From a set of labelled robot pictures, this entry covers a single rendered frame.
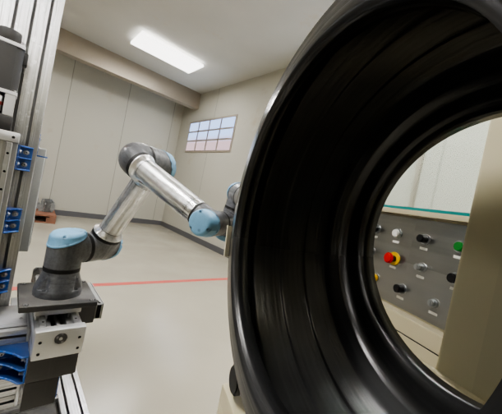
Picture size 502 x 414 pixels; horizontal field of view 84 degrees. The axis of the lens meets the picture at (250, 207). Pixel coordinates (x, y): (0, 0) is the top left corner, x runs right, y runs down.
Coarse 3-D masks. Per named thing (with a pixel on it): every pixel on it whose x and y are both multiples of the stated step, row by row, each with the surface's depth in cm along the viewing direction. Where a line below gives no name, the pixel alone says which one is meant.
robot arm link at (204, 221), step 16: (128, 144) 92; (144, 144) 95; (128, 160) 86; (144, 160) 87; (144, 176) 84; (160, 176) 83; (160, 192) 82; (176, 192) 80; (192, 192) 83; (176, 208) 80; (192, 208) 77; (208, 208) 78; (192, 224) 74; (208, 224) 72; (224, 224) 79
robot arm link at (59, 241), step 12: (60, 228) 102; (72, 228) 104; (48, 240) 96; (60, 240) 95; (72, 240) 97; (84, 240) 101; (48, 252) 96; (60, 252) 96; (72, 252) 98; (84, 252) 102; (48, 264) 95; (60, 264) 96; (72, 264) 98
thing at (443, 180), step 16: (480, 128) 86; (448, 144) 95; (464, 144) 90; (480, 144) 86; (432, 160) 99; (448, 160) 94; (464, 160) 89; (480, 160) 85; (416, 176) 104; (432, 176) 98; (448, 176) 93; (464, 176) 88; (400, 192) 110; (416, 192) 103; (432, 192) 97; (448, 192) 92; (464, 192) 87; (400, 208) 108; (416, 208) 101; (432, 208) 96; (448, 208) 91; (464, 208) 86
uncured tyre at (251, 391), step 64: (384, 0) 22; (448, 0) 18; (320, 64) 35; (384, 64) 43; (448, 64) 41; (320, 128) 53; (384, 128) 54; (448, 128) 45; (256, 192) 55; (320, 192) 61; (384, 192) 57; (256, 256) 56; (320, 256) 61; (256, 320) 49; (320, 320) 54; (384, 320) 51; (256, 384) 32; (320, 384) 44; (384, 384) 45; (448, 384) 40
